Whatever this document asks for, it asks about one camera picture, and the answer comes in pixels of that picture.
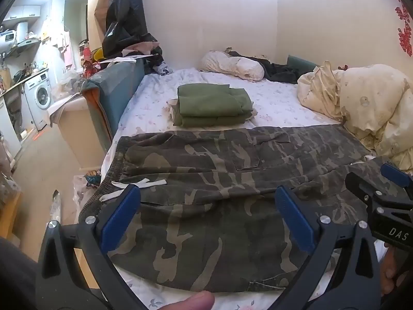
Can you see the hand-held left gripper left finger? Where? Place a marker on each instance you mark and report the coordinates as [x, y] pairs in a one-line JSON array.
[[122, 213]]

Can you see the colourful bag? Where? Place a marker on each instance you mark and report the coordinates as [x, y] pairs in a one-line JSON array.
[[93, 178]]

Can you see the dark garment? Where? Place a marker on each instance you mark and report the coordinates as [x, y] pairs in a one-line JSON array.
[[280, 72]]

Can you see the white washing machine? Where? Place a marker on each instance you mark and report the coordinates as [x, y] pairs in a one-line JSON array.
[[38, 98]]

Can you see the wooden chair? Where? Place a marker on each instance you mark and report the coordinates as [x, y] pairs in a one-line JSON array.
[[9, 206]]

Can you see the white floral bed sheet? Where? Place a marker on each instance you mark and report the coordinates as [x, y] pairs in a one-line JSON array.
[[151, 109]]

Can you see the white wall cabinets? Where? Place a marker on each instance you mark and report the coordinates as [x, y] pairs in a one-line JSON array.
[[22, 12]]

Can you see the person's right hand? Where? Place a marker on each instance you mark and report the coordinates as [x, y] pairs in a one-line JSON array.
[[390, 266]]

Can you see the cream pillow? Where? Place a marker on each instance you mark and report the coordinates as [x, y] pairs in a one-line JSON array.
[[232, 64]]

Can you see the black plastic bag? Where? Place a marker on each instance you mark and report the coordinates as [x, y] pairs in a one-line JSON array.
[[125, 16]]

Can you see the clear plastic packet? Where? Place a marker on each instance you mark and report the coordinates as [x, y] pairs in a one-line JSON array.
[[55, 210]]

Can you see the person's dark clothing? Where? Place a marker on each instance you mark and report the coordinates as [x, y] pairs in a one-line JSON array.
[[16, 277]]

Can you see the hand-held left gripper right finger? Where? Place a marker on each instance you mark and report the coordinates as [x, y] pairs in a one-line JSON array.
[[295, 216]]

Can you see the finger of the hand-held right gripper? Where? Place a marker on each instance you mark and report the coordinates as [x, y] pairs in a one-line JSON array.
[[364, 190], [397, 177]]

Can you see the camouflage pants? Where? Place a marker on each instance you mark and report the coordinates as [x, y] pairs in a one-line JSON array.
[[209, 174]]

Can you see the green cushion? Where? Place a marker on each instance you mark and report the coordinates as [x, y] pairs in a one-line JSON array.
[[300, 64]]

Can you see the teal orange folded blanket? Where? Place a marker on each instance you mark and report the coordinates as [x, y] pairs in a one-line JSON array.
[[113, 97]]

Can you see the folded olive green pants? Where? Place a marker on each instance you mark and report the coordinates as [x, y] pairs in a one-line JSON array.
[[209, 101]]

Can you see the cream crumpled duvet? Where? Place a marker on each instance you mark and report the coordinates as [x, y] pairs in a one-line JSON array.
[[371, 103]]

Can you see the red wall decoration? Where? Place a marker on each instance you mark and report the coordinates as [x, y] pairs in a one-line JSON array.
[[405, 35]]

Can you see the person's left hand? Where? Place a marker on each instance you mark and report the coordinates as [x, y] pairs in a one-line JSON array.
[[193, 302]]

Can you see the pile of clothes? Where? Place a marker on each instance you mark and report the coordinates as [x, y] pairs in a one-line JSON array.
[[155, 59]]

